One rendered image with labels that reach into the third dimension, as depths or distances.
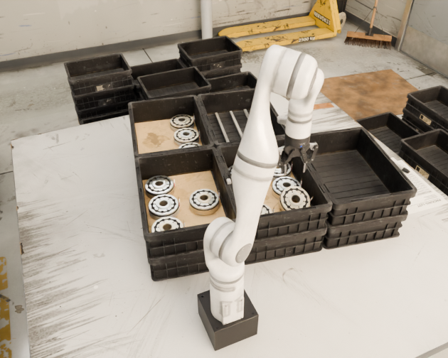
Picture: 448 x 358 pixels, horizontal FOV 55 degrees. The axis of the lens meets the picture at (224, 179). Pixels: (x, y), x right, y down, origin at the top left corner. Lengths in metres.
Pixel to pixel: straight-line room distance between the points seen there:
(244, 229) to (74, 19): 3.82
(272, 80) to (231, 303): 0.60
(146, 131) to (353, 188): 0.89
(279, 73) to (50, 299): 1.03
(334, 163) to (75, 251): 1.02
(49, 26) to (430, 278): 3.92
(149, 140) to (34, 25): 2.90
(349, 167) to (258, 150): 0.88
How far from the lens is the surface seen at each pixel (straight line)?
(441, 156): 2.77
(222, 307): 1.19
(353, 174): 1.72
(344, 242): 1.60
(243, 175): 0.93
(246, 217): 0.97
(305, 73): 0.86
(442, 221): 1.84
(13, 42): 4.65
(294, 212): 1.37
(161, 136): 1.87
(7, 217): 2.96
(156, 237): 1.30
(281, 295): 1.45
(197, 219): 1.47
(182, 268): 1.45
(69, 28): 4.63
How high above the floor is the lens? 1.88
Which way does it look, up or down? 40 degrees down
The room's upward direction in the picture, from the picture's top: straight up
